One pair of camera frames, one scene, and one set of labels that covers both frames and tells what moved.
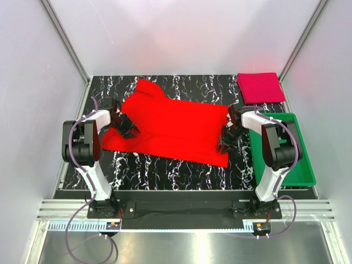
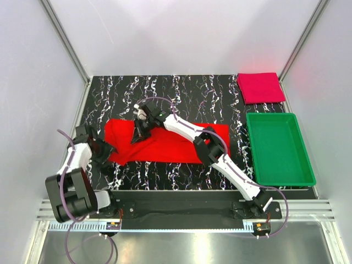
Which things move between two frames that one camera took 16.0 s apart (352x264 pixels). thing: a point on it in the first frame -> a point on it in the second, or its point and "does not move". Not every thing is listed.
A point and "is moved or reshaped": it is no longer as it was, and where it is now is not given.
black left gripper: x=128 y=125 -> x=108 y=151
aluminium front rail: x=64 y=210 does not move
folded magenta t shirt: x=260 y=88 does not move
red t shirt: x=168 y=127 is moved or reshaped
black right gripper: x=230 y=146 -> x=139 y=134
